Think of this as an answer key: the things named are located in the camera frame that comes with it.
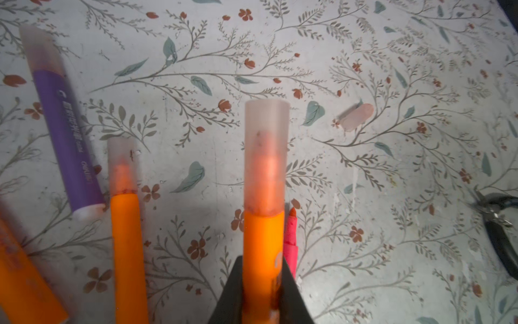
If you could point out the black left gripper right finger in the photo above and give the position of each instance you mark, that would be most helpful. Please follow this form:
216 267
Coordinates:
293 310

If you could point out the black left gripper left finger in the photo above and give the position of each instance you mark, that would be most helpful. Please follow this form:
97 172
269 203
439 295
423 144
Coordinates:
229 306

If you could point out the pink highlighter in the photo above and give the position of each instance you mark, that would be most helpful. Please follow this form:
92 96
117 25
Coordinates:
290 242

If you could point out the orange highlighter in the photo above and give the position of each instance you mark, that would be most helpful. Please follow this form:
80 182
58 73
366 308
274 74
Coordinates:
262 267
25 295
130 284

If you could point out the translucent pink pen cap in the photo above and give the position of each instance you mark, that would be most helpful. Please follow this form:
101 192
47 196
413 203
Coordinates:
356 117

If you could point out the purple highlighter pen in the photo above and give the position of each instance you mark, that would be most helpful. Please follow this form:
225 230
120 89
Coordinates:
63 122

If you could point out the black pliers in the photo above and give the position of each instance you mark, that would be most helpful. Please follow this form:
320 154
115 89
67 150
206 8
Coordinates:
490 207

